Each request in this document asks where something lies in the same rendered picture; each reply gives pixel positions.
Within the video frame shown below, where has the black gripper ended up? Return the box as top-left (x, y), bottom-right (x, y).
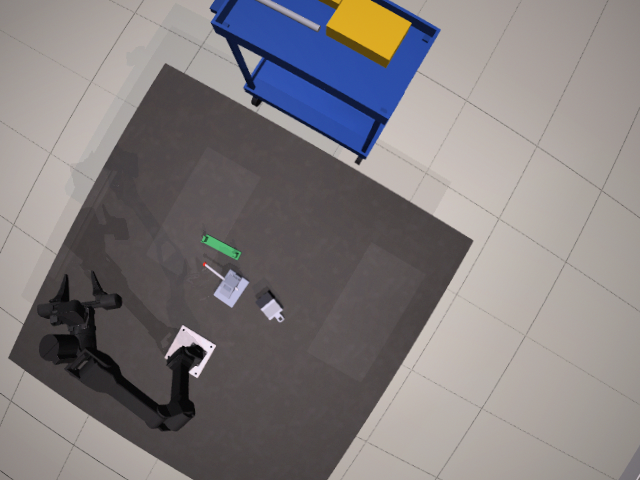
top-left (37, 271), bottom-right (123, 335)

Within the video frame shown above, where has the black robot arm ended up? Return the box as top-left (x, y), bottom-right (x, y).
top-left (39, 300), bottom-right (208, 432)

